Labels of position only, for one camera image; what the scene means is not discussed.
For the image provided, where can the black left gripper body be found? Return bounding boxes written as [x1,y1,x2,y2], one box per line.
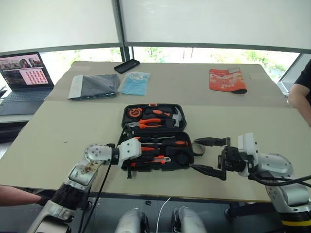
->
[139,140,147,162]

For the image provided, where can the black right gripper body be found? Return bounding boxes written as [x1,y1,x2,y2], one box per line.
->
[217,145,244,174]

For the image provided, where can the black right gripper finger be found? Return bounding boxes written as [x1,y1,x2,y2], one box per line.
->
[193,136,231,148]
[189,163,227,181]

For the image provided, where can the black orange utility knife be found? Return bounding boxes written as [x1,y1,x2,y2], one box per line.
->
[131,156,172,168]

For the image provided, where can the flathead screwdriver black orange handle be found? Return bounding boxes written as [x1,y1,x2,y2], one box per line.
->
[139,135,176,141]

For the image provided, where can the Phillips screwdriver black orange handle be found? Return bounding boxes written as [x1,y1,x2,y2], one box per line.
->
[140,140,190,148]

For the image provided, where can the black tool case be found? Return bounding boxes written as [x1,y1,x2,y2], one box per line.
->
[120,103,195,173]

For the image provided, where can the black electrical tape roll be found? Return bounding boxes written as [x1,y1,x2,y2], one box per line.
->
[192,143,206,157]

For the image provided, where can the orange black tape measure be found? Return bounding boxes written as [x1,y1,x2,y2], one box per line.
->
[128,107,144,118]

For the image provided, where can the silver rounded shell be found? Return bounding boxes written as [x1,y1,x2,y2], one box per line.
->
[172,206,207,233]
[114,208,149,233]

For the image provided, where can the blue cloth in clear packet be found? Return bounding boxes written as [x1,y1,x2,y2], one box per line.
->
[117,71,151,96]

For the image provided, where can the black table support bar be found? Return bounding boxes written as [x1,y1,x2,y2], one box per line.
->
[224,202,273,218]

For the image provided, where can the grey cloth in plastic bag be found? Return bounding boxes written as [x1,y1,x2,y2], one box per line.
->
[68,73,121,101]

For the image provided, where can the orange printed pouch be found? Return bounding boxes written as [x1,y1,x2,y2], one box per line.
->
[208,67,248,95]

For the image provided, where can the bystander in black shirt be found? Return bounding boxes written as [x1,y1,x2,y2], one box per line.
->
[287,59,311,127]

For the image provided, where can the white roller blind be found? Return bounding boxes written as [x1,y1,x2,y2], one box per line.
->
[0,0,122,53]
[119,0,311,51]

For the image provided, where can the black open laptop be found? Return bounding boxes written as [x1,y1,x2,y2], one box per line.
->
[0,51,55,116]

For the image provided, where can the orange handled pliers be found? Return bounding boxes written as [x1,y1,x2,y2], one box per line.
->
[124,118,162,129]

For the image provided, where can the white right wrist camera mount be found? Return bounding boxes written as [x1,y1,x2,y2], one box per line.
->
[237,132,259,177]

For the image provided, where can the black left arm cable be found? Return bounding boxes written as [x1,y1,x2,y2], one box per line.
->
[79,123,130,233]

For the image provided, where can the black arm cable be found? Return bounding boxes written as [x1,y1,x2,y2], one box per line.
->
[79,123,130,233]
[247,169,311,188]

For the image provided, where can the claw hammer black orange handle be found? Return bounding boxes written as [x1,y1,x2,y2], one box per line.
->
[145,107,183,128]

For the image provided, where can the thin white cable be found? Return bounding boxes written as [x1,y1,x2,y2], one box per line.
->
[156,197,172,233]

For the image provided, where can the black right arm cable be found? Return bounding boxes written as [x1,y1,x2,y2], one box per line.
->
[247,169,311,188]

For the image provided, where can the grey window frame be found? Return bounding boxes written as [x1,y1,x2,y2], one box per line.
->
[0,0,311,62]

